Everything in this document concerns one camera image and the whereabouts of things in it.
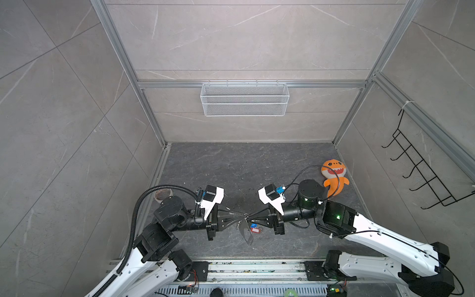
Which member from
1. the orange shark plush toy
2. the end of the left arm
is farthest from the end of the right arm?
the orange shark plush toy

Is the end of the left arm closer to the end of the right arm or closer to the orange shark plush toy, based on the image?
the end of the right arm

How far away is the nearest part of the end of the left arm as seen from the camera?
0.47 meters
